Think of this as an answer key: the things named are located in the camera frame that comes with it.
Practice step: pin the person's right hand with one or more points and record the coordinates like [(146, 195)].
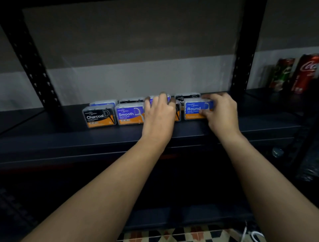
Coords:
[(224, 117)]

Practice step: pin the person's left hand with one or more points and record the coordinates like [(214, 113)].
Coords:
[(159, 119)]

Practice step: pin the person's right thumb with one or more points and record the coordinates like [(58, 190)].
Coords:
[(205, 114)]

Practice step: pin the person's left fingers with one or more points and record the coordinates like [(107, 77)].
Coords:
[(159, 102)]

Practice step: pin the blue floss pick box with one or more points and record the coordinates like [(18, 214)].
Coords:
[(193, 109)]

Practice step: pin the black floss pick box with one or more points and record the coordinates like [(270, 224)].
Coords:
[(178, 112)]

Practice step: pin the person's left forearm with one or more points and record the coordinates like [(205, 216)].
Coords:
[(107, 194)]

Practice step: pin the person's right forearm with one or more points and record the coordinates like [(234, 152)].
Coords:
[(269, 187)]

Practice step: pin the rows of dental floss boxes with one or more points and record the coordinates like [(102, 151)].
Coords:
[(129, 114)]

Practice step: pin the green soda can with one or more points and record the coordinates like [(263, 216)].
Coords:
[(282, 74)]

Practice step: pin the black metal shelf rack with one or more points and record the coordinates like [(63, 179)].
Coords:
[(74, 142)]

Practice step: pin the red soda can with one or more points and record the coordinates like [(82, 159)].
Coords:
[(306, 73)]

